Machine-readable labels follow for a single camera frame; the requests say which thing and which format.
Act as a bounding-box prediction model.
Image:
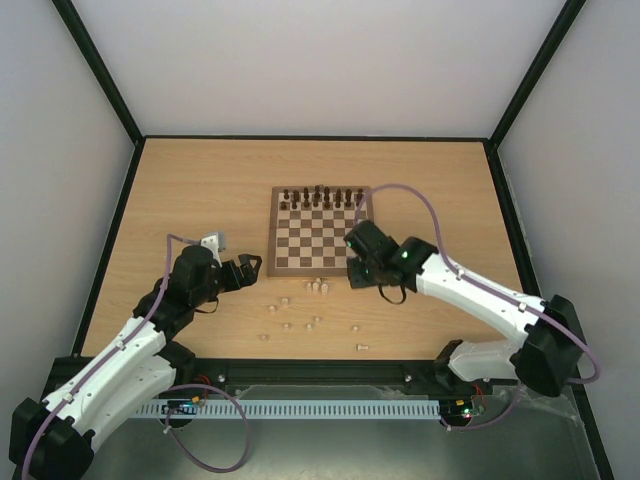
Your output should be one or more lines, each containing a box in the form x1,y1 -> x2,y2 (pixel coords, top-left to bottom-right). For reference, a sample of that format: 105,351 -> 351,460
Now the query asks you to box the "black frame post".
52,0 -> 144,145
489,0 -> 587,148

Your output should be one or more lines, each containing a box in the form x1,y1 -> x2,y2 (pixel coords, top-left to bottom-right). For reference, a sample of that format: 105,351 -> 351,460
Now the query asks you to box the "dark chess pieces row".
271,184 -> 368,212

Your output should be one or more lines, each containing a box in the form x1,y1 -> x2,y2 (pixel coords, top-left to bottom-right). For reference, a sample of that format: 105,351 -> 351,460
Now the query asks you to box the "black aluminium rail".
49,357 -> 581,396

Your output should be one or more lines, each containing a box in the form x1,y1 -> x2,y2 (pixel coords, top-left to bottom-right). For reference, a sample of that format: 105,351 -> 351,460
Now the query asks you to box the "black frame post left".
52,0 -> 144,145

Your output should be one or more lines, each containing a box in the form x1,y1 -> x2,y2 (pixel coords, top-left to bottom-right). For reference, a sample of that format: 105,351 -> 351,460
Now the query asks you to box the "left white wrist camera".
200,231 -> 226,264

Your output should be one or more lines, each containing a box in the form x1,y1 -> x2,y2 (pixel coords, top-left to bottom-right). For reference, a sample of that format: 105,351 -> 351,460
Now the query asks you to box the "black frame post right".
489,0 -> 587,148

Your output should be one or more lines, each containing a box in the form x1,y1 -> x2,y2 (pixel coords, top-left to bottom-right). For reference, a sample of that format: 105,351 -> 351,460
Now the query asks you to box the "wooden chessboard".
267,197 -> 374,278

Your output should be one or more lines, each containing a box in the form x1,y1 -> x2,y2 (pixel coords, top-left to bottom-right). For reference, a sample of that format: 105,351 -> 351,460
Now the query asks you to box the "light blue cable duct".
132,399 -> 441,420

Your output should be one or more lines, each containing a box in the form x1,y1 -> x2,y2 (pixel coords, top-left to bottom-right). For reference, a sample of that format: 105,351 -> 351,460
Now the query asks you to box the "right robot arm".
344,220 -> 585,397

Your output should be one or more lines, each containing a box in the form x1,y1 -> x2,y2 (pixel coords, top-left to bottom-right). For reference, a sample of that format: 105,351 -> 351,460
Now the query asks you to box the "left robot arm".
9,238 -> 262,479

